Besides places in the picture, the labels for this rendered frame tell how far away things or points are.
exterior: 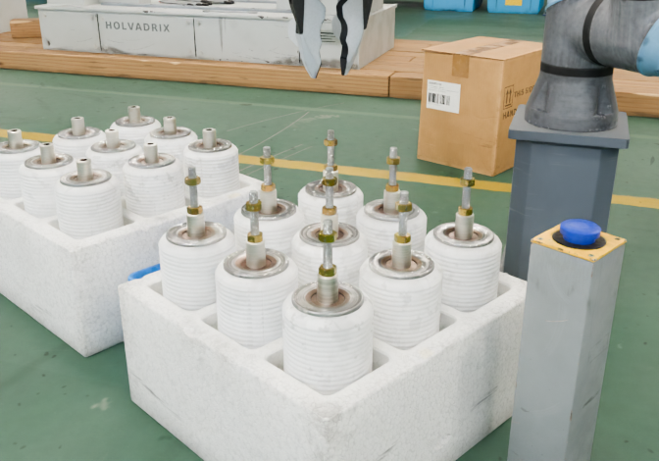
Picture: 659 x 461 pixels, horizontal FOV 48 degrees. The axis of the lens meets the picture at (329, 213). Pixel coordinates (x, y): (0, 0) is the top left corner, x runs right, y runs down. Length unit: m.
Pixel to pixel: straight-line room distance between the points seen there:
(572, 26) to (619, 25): 0.09
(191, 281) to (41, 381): 0.34
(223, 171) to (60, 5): 2.30
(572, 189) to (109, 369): 0.78
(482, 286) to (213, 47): 2.29
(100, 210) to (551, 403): 0.69
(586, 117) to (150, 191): 0.71
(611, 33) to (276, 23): 1.93
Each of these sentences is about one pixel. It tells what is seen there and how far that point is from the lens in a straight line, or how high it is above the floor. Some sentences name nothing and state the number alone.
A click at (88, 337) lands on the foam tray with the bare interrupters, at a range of 1.19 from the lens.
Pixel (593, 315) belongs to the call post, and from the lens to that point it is 0.81.
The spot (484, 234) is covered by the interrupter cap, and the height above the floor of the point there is 0.25.
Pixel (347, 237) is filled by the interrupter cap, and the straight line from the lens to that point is 0.91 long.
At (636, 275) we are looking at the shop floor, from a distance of 1.50.
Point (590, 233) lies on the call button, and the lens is 0.78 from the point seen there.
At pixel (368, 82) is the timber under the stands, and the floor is 0.05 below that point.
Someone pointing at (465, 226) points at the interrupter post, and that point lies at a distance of 0.93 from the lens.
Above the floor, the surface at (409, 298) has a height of 0.23.
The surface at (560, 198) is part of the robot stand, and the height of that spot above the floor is 0.19.
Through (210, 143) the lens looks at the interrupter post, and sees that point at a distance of 1.29.
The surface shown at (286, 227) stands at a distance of 0.97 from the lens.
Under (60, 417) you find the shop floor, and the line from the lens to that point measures 1.09.
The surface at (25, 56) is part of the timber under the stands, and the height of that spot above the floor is 0.06.
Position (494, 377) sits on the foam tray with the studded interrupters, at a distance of 0.97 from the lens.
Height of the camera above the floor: 0.62
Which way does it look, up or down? 22 degrees down
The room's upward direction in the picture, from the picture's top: straight up
